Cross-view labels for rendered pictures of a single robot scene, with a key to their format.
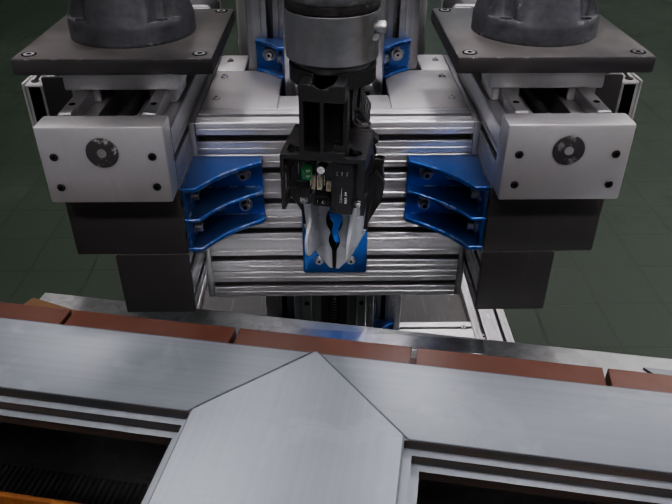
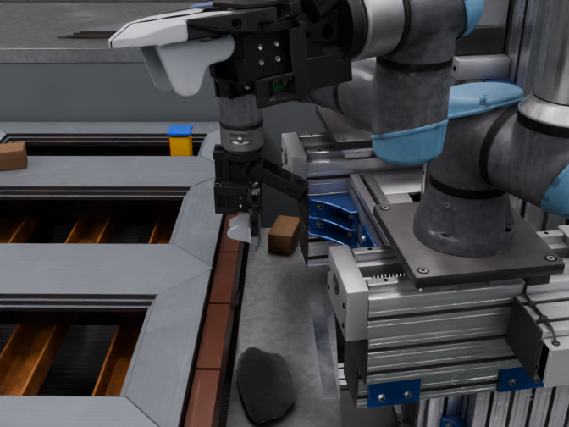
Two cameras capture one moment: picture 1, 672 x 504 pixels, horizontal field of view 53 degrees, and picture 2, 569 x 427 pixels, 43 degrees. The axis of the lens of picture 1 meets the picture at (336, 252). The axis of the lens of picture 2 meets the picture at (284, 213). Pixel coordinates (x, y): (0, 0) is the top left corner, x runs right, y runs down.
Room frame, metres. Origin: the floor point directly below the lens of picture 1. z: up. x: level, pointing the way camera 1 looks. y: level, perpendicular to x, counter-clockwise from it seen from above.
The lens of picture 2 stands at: (0.46, -1.16, 1.59)
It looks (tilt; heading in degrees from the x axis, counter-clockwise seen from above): 28 degrees down; 82
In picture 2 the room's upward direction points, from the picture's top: 1 degrees counter-clockwise
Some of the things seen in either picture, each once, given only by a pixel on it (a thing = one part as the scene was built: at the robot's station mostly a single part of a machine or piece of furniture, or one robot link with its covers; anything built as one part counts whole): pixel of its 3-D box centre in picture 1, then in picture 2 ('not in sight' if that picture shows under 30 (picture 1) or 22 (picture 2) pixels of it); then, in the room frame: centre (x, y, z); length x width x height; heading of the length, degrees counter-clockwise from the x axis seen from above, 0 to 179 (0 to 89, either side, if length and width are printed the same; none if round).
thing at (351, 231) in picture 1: (348, 238); (243, 233); (0.54, -0.01, 0.93); 0.06 x 0.03 x 0.09; 171
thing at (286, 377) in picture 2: not in sight; (266, 381); (0.56, -0.15, 0.70); 0.20 x 0.10 x 0.03; 92
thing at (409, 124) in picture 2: not in sight; (399, 102); (0.68, -0.47, 1.33); 0.11 x 0.08 x 0.11; 117
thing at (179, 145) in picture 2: not in sight; (183, 167); (0.43, 0.65, 0.78); 0.05 x 0.05 x 0.19; 81
